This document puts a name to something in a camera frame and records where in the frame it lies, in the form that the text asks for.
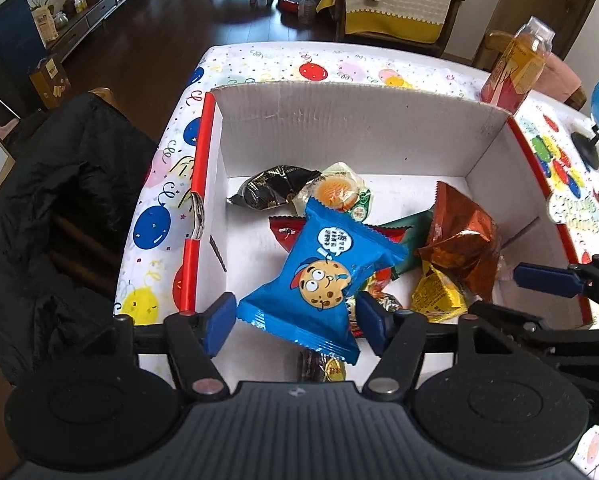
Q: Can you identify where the colourful balloon tablecloth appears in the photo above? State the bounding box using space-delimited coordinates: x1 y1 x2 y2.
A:
113 42 599 479

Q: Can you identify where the brown foil snack bag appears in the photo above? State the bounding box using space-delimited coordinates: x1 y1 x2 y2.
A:
418 181 501 301

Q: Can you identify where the orange juice bottle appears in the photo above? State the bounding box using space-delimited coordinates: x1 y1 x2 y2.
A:
479 16 554 115

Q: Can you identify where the yellow triangular snack packet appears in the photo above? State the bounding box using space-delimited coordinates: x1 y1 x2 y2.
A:
410 261 467 323

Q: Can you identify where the wooden tv cabinet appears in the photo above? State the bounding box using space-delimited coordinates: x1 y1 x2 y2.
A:
44 0 162 61

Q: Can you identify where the red yellow chip bag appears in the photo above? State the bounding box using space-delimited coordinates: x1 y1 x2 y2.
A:
268 213 413 339

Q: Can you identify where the wooden dining chair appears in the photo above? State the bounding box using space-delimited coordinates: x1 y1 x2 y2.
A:
472 29 588 111

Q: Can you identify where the black foil snack packet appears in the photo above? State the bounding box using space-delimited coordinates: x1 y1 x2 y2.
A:
228 165 321 211

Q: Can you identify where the black jacket on chair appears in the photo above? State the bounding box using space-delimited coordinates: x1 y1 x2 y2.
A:
0 92 156 385

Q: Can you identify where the green snack packet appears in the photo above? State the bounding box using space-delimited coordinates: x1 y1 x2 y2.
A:
377 207 434 281

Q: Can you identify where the orange jelly cup snack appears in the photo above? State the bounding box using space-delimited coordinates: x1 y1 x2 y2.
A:
292 162 372 222

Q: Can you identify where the brown paper bag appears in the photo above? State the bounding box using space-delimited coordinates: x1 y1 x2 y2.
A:
30 55 71 110

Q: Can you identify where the white red cardboard box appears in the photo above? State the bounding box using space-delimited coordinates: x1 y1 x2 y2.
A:
172 79 595 386

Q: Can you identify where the pink cushion on chair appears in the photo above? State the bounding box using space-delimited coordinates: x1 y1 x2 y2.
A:
533 53 587 110

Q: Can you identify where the blue cookie packet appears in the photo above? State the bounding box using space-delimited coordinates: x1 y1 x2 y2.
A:
237 198 409 364

